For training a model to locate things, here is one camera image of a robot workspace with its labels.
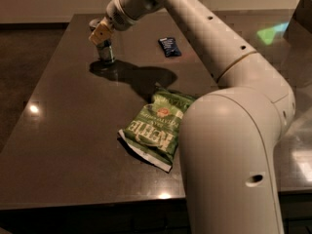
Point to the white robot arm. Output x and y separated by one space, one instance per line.
227 137

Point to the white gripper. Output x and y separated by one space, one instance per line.
116 18

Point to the small dark blue snack packet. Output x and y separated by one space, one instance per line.
169 47

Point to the green kettle chips bag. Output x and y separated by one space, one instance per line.
153 133

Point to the silver blue redbull can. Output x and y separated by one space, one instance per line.
104 49

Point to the dark cabinet drawers under counter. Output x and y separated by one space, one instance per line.
147 217

